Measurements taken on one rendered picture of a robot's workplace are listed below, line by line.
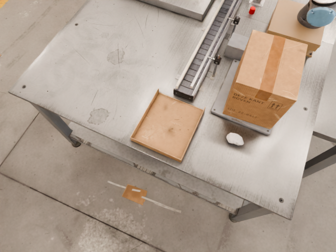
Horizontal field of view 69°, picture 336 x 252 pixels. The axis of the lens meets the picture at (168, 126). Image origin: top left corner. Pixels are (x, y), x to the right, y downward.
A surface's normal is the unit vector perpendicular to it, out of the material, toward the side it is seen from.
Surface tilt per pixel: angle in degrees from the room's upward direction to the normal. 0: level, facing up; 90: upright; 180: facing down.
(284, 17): 0
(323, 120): 0
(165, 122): 0
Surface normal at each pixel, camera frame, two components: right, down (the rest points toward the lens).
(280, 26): 0.00, -0.42
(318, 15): -0.40, 0.88
